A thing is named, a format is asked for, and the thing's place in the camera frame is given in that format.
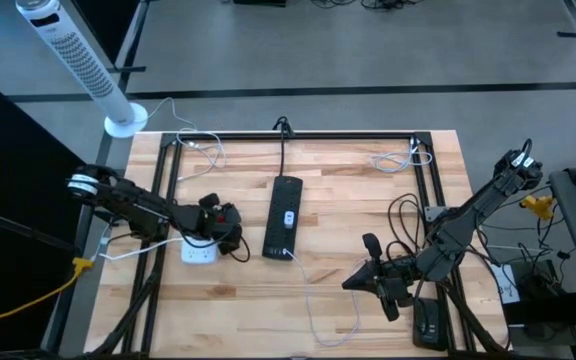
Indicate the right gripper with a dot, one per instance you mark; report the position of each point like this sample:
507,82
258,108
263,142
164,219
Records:
398,275

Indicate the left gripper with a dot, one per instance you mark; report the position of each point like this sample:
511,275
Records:
218,225

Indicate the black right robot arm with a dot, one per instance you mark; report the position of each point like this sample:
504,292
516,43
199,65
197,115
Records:
468,215

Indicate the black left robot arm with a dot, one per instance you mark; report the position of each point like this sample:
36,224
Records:
138,205

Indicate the white outlet extender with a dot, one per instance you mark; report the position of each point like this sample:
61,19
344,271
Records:
193,255

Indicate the long black power strip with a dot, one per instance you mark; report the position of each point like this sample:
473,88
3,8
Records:
280,200

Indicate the small black power strip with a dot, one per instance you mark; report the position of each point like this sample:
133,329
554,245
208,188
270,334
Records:
430,325

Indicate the white paper sheet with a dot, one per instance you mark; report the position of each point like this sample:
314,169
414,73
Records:
505,287

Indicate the black electronics box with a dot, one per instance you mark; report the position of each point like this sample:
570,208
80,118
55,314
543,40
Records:
538,295

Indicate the white tower fan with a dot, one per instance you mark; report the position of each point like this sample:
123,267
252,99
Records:
83,65

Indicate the black backdrop panel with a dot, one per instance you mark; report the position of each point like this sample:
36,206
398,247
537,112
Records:
8,150

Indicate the black aluminium rig frame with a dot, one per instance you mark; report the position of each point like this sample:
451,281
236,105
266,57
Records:
318,135

